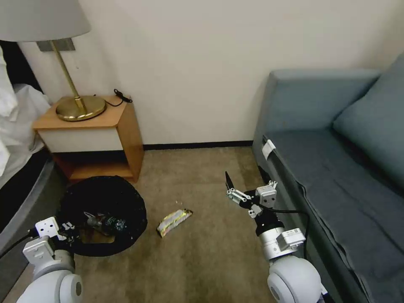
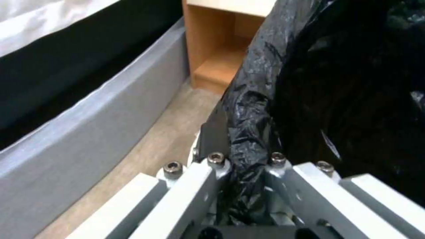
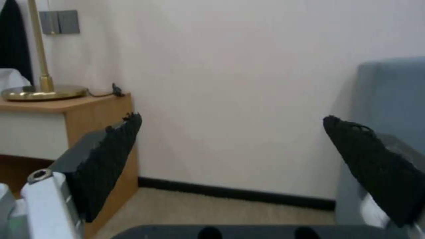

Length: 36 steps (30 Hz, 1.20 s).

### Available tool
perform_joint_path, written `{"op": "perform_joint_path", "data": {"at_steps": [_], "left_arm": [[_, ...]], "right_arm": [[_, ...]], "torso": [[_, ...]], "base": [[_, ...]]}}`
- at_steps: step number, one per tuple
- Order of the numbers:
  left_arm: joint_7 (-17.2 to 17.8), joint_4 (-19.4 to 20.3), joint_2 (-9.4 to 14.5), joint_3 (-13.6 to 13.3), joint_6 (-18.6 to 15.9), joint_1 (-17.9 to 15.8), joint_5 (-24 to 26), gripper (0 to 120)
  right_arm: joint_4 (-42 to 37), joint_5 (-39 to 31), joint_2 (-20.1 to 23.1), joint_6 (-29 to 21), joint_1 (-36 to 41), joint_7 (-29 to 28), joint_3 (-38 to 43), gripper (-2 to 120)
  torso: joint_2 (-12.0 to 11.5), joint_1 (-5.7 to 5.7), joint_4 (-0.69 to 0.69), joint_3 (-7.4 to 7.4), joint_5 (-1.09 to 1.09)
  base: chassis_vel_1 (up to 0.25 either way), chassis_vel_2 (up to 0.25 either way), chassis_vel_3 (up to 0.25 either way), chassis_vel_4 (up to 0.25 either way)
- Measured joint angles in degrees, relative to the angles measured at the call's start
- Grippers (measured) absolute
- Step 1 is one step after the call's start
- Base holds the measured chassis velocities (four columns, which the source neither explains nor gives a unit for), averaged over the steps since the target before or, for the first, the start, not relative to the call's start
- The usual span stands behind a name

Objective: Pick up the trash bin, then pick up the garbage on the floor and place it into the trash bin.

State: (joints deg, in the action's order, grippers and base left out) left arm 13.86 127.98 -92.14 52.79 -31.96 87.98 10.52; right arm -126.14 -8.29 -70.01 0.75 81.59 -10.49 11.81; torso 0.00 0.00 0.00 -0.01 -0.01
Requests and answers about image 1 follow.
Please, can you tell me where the black headboard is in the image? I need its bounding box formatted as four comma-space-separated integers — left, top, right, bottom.
0, 40, 45, 97

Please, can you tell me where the white sofa tag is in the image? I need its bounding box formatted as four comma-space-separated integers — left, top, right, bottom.
262, 139, 276, 159

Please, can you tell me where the grey wall plate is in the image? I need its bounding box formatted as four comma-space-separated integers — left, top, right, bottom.
37, 37, 77, 52

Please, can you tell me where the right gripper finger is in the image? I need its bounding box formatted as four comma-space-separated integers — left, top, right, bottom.
258, 165, 279, 190
224, 171, 254, 203

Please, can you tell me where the white bedding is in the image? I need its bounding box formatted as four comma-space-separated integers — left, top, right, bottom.
0, 43, 53, 178

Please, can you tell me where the blue-grey sofa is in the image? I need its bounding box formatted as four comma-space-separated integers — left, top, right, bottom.
252, 53, 404, 303

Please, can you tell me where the wooden nightstand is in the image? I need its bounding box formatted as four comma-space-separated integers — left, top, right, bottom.
32, 94, 146, 185

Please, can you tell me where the black round trash bin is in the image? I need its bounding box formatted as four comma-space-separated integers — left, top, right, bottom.
59, 175, 149, 257

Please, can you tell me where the brown paper scrap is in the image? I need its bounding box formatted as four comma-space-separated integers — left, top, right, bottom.
79, 228, 116, 245

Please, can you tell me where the thin black cable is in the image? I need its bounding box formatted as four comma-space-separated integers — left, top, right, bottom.
105, 88, 133, 107

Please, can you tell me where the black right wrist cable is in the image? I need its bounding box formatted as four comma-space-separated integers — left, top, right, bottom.
271, 209, 311, 258

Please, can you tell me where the dark bed base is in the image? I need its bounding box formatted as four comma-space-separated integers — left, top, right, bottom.
0, 149, 69, 297

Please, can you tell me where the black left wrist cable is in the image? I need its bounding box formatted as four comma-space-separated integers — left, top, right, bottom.
0, 229, 38, 259

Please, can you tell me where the dark plastic bottle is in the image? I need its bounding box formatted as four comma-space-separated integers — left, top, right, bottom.
83, 212, 129, 236

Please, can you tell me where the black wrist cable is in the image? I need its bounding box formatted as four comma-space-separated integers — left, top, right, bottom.
271, 209, 311, 258
0, 229, 38, 259

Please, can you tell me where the blue-grey sofa cushion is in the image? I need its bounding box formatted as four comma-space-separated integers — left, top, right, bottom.
332, 72, 404, 194

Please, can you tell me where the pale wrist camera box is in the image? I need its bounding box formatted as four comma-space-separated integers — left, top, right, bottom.
34, 217, 61, 239
256, 185, 278, 208

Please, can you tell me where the shiny yellow snack wrapper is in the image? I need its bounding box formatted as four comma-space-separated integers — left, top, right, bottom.
156, 208, 194, 238

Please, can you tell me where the black baseboard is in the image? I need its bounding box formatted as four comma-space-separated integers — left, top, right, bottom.
142, 139, 255, 151

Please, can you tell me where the brass lamp with white shade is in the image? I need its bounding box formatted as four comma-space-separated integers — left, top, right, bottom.
0, 0, 108, 122

